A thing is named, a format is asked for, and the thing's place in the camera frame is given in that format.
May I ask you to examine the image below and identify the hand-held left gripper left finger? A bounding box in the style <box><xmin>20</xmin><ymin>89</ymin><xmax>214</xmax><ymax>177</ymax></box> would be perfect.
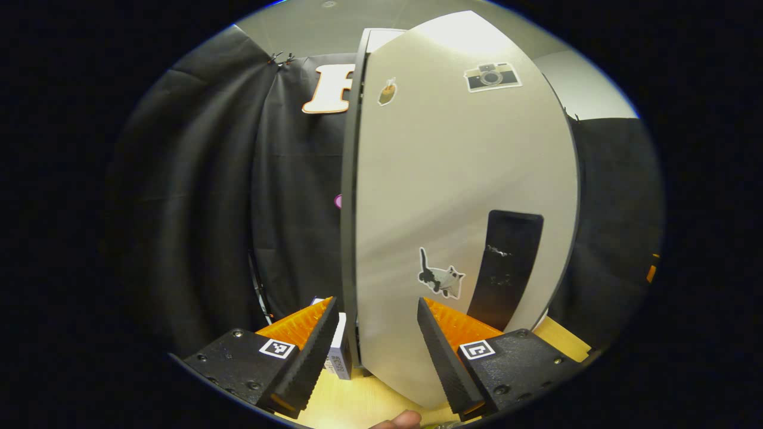
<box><xmin>179</xmin><ymin>296</ymin><xmax>341</xmax><ymax>419</ymax></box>

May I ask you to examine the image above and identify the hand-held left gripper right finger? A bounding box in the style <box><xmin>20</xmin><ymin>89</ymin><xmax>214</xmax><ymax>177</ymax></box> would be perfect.
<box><xmin>416</xmin><ymin>296</ymin><xmax>585</xmax><ymax>422</ymax></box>

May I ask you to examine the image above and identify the white and gray cabinet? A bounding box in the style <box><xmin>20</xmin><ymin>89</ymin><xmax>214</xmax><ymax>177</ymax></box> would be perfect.
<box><xmin>340</xmin><ymin>27</ymin><xmax>409</xmax><ymax>379</ymax></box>

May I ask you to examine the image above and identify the small white box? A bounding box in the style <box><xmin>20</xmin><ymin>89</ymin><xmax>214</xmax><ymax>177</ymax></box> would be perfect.
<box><xmin>310</xmin><ymin>297</ymin><xmax>353</xmax><ymax>381</ymax></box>

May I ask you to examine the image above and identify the black backdrop cloth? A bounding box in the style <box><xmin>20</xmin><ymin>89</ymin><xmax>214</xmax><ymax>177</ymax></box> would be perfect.
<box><xmin>110</xmin><ymin>27</ymin><xmax>663</xmax><ymax>355</ymax></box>

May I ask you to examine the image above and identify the black door handle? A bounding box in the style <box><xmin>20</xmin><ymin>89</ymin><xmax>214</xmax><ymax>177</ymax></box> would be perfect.
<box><xmin>466</xmin><ymin>210</ymin><xmax>544</xmax><ymax>332</ymax></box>

